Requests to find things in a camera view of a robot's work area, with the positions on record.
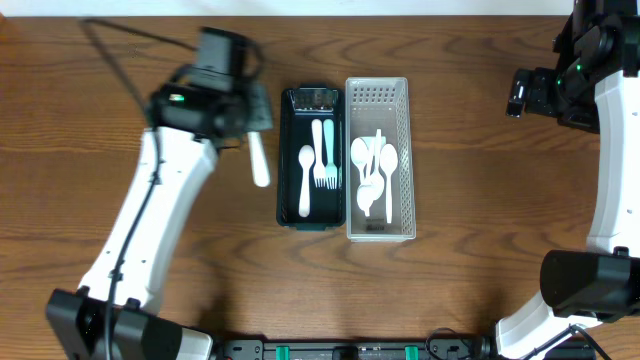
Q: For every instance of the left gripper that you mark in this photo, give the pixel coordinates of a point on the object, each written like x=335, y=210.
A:
x=257, y=111

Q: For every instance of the pale green plastic fork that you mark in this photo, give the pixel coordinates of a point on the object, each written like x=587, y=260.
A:
x=331, y=169

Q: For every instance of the white horizontal plastic fork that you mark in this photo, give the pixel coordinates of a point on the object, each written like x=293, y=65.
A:
x=259, y=165

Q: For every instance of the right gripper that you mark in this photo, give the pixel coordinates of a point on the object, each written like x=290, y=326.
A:
x=530, y=93

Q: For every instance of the clear plastic basket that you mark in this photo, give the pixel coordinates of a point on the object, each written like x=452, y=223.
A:
x=380, y=103

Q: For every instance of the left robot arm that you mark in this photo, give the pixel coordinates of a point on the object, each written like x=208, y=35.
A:
x=208, y=106

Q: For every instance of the white plastic spoon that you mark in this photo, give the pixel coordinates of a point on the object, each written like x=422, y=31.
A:
x=306, y=159

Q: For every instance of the white plastic utensil handle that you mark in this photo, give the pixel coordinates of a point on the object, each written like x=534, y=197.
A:
x=377, y=180

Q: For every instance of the white spoon bowl down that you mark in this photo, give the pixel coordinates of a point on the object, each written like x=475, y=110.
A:
x=367, y=190

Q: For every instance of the black plastic basket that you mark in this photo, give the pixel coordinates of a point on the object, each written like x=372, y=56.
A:
x=311, y=195

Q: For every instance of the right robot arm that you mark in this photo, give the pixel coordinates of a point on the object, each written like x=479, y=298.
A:
x=593, y=87

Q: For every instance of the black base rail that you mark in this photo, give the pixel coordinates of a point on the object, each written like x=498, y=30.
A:
x=443, y=348

